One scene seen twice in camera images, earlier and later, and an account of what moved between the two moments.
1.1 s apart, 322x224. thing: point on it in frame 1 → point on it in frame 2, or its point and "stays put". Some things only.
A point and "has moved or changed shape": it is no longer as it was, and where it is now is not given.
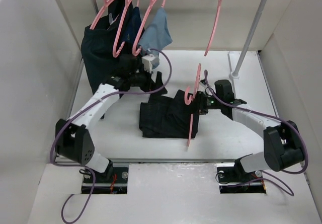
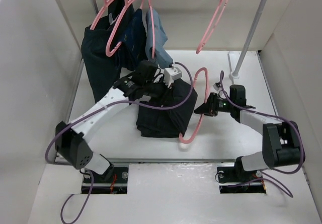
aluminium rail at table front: (115, 184) stays put
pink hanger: (152, 1) → (152, 24)
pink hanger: (188, 102) → (181, 138)
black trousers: (165, 117) has moved or changed shape
